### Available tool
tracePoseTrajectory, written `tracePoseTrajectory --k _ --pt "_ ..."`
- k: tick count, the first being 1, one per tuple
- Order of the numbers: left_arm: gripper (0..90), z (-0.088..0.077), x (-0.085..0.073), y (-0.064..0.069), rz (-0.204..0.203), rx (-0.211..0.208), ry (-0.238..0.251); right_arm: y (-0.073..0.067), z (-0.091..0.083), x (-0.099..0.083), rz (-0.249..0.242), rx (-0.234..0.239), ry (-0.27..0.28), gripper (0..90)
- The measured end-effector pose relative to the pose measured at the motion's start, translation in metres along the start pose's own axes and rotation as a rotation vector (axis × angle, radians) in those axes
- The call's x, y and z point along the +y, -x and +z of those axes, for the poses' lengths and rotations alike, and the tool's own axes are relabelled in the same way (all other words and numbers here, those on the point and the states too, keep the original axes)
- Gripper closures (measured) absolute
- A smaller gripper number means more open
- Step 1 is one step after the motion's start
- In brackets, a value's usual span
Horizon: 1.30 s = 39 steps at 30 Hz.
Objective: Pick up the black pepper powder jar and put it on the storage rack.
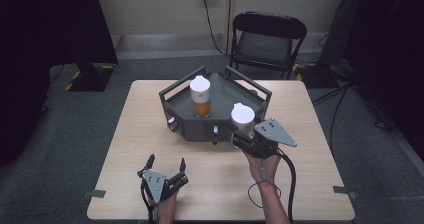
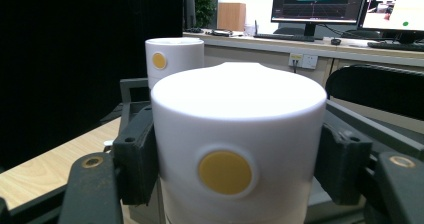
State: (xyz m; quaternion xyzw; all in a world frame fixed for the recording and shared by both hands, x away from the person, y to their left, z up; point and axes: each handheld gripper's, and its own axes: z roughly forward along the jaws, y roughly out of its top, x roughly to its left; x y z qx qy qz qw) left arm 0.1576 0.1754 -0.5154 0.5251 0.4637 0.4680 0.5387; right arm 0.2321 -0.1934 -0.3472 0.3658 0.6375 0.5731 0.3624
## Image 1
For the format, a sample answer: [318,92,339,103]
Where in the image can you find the dark curtain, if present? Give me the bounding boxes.
[0,0,119,167]
[343,0,424,152]

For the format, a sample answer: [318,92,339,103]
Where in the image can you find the black wall cable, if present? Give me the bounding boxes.
[201,0,232,57]

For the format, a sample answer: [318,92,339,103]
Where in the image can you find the white-capped orange liquid bottle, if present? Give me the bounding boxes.
[189,75,212,119]

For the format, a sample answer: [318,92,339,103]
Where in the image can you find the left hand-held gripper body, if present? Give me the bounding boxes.
[136,168,189,205]

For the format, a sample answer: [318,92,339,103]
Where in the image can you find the person's right hand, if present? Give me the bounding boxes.
[244,152,283,184]

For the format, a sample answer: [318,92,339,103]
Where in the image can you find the black stand base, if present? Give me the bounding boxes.
[64,62,116,93]
[295,61,352,89]

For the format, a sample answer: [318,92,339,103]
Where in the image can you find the thick black gripper cable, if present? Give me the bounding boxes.
[275,148,298,224]

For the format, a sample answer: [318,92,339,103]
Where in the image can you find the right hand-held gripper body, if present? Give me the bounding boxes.
[232,118,298,160]

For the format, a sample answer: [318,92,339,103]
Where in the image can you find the grey desk organizer tray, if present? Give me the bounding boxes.
[158,64,273,144]

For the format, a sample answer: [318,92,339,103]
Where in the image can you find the thin black wire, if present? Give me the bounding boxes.
[247,179,282,209]

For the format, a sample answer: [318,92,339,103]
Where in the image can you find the person's left hand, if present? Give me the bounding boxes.
[148,190,179,224]

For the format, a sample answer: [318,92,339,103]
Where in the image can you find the white bottle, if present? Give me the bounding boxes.
[230,102,257,139]

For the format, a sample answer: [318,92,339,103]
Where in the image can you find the black folding chair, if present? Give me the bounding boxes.
[229,11,308,81]

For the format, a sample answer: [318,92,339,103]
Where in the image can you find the black floor cable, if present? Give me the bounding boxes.
[311,80,355,153]

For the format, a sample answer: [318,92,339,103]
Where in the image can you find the grey tape piece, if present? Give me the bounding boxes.
[83,189,107,199]
[332,185,358,200]

